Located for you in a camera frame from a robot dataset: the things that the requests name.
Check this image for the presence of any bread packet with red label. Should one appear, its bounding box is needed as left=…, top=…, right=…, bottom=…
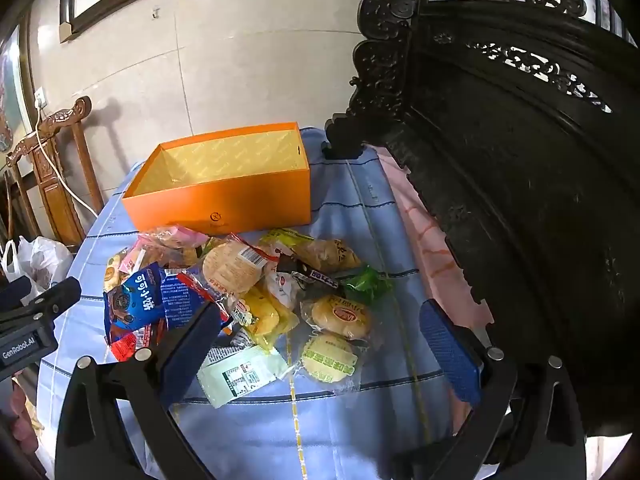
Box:
left=299, top=294, right=377, bottom=342

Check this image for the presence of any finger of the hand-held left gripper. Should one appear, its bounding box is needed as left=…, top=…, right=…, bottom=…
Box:
left=10, top=276, right=82, bottom=328

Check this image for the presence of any blue and red snack packet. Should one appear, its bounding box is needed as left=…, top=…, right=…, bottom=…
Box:
left=162, top=267, right=232, bottom=332

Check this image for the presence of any small yellow biscuit packet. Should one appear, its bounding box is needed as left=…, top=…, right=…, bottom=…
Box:
left=102, top=254, right=127, bottom=292

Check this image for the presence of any orange cardboard box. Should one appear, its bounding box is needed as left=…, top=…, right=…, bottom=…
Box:
left=121, top=122, right=312, bottom=236

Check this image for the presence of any brown bread packet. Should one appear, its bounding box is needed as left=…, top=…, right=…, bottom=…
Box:
left=294, top=237, right=362, bottom=275

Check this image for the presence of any pale green snack packet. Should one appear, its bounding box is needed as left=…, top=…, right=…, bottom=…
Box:
left=196, top=346, right=290, bottom=409

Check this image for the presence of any blue checked tablecloth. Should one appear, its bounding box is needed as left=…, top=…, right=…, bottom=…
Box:
left=37, top=127, right=481, bottom=480

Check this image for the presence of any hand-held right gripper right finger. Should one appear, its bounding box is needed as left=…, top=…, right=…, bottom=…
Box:
left=394, top=299, right=587, bottom=480

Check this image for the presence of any dark chocolate bar packet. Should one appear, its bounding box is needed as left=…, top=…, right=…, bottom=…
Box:
left=276, top=257, right=342, bottom=290

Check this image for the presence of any white cable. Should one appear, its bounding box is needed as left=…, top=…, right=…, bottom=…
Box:
left=34, top=105, right=101, bottom=217

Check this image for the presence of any brown wooden chair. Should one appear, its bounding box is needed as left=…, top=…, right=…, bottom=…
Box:
left=5, top=96, right=106, bottom=253

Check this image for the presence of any narrow framed picture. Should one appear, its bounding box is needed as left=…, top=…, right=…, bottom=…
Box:
left=0, top=25, right=34, bottom=153

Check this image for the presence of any pink snack packet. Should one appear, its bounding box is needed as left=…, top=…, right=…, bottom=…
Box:
left=120, top=226, right=210, bottom=268

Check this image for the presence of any white plastic bag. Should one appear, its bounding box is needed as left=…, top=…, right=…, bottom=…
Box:
left=0, top=236, right=76, bottom=306

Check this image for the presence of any pastry packet with green label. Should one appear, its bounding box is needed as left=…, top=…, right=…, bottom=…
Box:
left=299, top=332, right=362, bottom=387

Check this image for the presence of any blue cookie packet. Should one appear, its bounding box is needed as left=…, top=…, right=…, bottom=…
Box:
left=103, top=262, right=168, bottom=348

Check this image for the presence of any dark carved wooden furniture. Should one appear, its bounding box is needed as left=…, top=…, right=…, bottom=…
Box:
left=320, top=0, right=640, bottom=438

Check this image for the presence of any yellow-green snack packet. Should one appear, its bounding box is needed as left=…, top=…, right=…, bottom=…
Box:
left=259, top=228, right=314, bottom=257

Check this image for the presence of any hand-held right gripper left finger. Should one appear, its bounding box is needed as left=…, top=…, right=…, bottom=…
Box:
left=55, top=302, right=222, bottom=480

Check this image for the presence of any pink cloth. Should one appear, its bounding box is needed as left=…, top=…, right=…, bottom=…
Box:
left=375, top=145, right=496, bottom=341

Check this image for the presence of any round rice cracker packet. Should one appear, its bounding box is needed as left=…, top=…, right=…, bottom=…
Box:
left=201, top=239, right=267, bottom=297

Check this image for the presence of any white packet with red label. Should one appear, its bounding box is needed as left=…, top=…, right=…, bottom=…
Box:
left=262, top=269, right=302, bottom=311

